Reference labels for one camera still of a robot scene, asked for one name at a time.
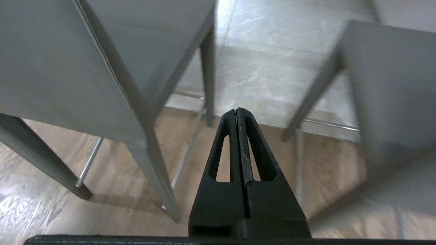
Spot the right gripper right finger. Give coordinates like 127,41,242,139
232,108,312,239

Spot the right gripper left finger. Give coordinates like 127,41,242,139
188,109,246,238

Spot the grey bar stool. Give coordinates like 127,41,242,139
0,0,217,224
281,20,436,160

